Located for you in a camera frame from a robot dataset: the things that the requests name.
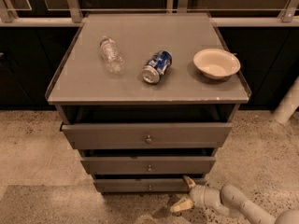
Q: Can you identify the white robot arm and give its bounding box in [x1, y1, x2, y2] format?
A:
[170, 175, 299, 224]

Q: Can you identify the metal window railing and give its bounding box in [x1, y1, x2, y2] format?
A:
[1, 0, 299, 27]

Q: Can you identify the white cylindrical post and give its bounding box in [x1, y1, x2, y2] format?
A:
[273, 77, 299, 124]

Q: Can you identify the clear plastic water bottle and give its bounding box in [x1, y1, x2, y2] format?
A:
[99, 36, 124, 74]

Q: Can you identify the grey bottom drawer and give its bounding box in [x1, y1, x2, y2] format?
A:
[94, 178, 189, 193]

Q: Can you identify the grey drawer cabinet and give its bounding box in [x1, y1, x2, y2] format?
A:
[46, 13, 250, 184]

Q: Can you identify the grey drawer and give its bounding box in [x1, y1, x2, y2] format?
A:
[94, 178, 189, 193]
[62, 122, 232, 149]
[81, 156, 216, 175]

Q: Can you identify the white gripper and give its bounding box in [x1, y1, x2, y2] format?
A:
[170, 175, 230, 217]

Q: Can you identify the blue soda can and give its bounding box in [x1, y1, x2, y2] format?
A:
[142, 50, 172, 84]

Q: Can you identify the grey middle drawer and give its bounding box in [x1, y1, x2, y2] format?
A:
[81, 156, 216, 175]

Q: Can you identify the white bowl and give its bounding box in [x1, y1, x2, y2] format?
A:
[193, 49, 241, 79]

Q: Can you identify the grey top drawer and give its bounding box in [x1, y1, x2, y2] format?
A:
[62, 122, 232, 149]

